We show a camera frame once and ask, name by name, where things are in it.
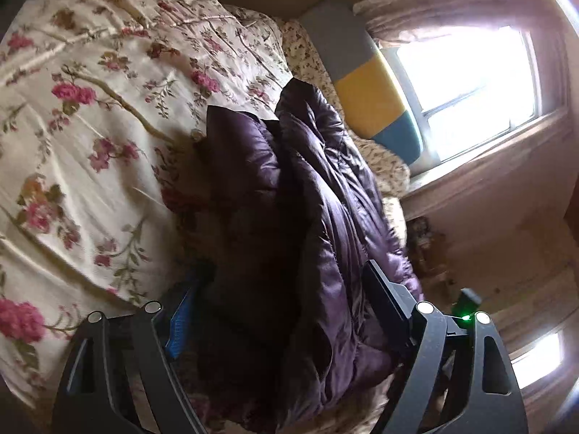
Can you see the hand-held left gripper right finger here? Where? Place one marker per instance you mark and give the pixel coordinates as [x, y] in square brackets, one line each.
[384, 298]

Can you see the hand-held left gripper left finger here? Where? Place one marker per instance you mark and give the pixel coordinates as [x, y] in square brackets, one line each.
[181, 318]

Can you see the purple quilted puffer jacket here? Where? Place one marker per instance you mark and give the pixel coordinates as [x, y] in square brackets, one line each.
[294, 235]

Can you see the cluttered wooden bedside table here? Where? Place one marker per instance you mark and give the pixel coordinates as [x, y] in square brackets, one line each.
[427, 244]

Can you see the cream rose print quilt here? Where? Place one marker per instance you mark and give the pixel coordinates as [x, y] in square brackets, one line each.
[90, 144]

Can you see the grey yellow blue striped pillow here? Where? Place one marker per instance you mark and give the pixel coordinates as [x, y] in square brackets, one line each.
[366, 95]

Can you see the window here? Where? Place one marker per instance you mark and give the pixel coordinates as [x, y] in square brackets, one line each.
[475, 77]

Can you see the short pink floral curtain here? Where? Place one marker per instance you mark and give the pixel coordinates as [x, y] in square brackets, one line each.
[398, 13]

